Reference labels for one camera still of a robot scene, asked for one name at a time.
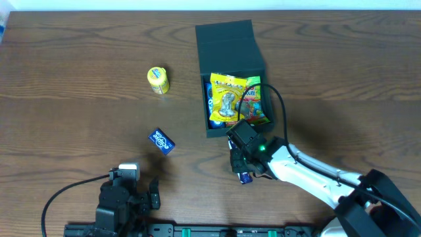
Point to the Haribo gummy bag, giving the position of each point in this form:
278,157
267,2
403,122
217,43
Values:
251,107

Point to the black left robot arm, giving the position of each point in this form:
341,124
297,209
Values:
122,208

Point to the blue Eclipse mints box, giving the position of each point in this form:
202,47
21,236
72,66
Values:
162,141

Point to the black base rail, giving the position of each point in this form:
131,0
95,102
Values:
170,230

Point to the dark green open box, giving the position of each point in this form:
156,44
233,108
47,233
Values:
227,48

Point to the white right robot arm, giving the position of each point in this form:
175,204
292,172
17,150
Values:
364,205

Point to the yellow gum bottle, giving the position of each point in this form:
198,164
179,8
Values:
158,80

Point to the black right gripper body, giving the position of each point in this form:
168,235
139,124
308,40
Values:
237,159

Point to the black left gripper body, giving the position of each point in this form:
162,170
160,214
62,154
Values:
141,200

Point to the blue Oreo cookie pack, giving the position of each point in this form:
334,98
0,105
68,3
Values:
212,124

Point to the blue Dairy Milk chocolate bar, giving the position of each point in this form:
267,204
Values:
245,177

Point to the yellow snack bag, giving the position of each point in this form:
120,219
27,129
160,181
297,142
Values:
226,92

